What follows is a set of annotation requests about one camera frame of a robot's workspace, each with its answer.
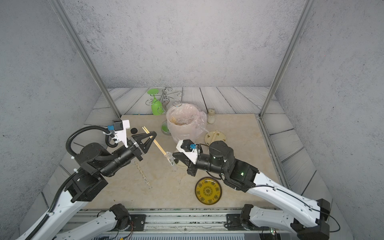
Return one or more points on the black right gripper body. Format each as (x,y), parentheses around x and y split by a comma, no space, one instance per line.
(193,169)

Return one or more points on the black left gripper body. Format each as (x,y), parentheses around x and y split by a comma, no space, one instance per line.
(135,151)

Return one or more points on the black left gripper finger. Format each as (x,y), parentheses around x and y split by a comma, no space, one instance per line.
(145,146)
(145,137)

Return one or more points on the clear plastic wrapper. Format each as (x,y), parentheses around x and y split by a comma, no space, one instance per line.
(169,156)

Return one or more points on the chopsticks pair two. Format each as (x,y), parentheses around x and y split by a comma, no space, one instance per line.
(155,142)

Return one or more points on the chopsticks pair one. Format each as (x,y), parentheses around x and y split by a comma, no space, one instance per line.
(143,175)

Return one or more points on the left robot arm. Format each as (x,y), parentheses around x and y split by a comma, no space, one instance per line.
(96,164)

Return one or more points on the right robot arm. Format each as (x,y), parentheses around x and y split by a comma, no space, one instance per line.
(242,176)

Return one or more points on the bare chopsticks in bin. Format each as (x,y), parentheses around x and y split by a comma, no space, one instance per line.
(178,122)

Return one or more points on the yellow patterned round plate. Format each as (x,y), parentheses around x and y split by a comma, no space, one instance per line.
(208,191)

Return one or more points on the green plastic goblet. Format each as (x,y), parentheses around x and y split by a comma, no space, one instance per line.
(155,102)

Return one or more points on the white trash bin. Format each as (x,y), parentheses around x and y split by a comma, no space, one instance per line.
(183,126)

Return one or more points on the small cream bottle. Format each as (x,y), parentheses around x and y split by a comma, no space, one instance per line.
(211,116)

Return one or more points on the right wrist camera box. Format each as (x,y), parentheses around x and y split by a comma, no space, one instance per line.
(189,149)

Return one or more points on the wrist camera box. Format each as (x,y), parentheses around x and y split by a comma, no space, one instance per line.
(189,149)
(119,130)

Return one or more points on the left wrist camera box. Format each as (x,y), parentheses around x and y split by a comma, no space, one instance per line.
(119,130)

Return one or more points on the chrome wire cup rack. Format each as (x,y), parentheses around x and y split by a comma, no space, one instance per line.
(171,98)

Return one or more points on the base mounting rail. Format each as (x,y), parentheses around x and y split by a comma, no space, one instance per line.
(192,222)

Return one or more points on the metal corner post left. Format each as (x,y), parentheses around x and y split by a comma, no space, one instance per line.
(72,33)

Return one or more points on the metal corner post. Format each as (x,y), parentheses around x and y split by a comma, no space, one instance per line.
(308,7)
(72,33)

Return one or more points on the metal corner post right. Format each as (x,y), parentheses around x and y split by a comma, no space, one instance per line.
(308,7)

